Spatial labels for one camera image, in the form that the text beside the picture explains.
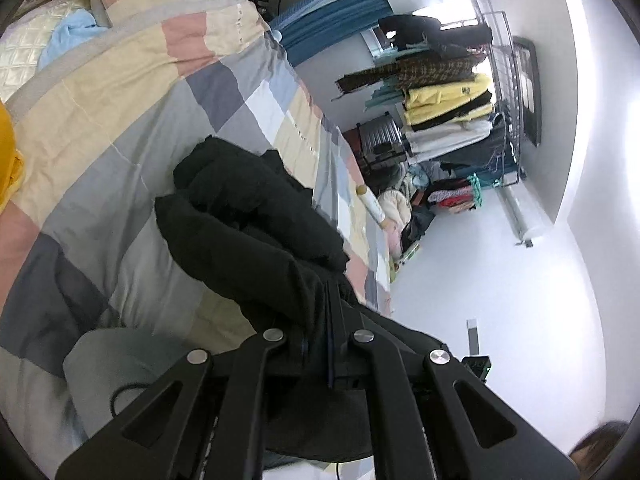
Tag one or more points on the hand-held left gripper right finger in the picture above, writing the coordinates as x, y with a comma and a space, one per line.
345, 350

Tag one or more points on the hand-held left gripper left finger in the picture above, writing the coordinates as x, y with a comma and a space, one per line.
260, 360

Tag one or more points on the black puffer jacket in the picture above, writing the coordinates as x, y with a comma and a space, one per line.
250, 220

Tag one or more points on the pile of mixed clothes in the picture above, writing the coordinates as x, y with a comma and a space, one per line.
417, 180

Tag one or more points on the pink plush garment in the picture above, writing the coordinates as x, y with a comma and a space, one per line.
394, 240

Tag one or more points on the person's head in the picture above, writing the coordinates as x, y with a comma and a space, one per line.
600, 447

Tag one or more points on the cream fleece garment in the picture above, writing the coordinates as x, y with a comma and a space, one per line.
395, 207

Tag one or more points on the white air conditioner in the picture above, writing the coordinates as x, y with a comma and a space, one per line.
522, 215

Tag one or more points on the bunch of hanging small garments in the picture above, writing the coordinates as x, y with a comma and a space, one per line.
450, 197

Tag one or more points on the green clip hanger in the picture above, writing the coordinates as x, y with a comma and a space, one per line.
477, 190

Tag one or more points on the grey ribbed suitcase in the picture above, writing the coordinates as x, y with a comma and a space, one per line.
382, 132

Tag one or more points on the hanging white hoodie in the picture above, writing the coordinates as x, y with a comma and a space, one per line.
445, 137

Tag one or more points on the plain yellow fleece hoodie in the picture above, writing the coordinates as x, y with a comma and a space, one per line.
430, 116

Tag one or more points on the hanging teal garment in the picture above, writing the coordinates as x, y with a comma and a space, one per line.
385, 96

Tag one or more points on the pastel patchwork bed quilt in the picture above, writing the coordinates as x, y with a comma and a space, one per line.
150, 110

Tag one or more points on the yellow fleece hoodie with badge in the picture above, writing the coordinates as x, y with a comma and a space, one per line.
450, 92

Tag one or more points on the hanging brown plaid coat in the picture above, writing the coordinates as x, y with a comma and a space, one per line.
425, 67

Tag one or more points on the metal ceiling drying rack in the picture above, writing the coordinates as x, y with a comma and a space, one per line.
502, 60

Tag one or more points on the yellow garment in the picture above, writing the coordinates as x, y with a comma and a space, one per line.
7, 160

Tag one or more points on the blue curtain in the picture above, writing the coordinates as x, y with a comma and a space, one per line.
340, 25

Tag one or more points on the hanging black jacket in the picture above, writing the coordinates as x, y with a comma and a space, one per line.
425, 30

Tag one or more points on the blue folded mat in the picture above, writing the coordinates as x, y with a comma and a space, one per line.
305, 7

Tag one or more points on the light blue cloth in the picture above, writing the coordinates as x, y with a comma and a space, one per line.
75, 35

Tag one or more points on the cream quilted pillow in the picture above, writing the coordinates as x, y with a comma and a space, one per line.
25, 55

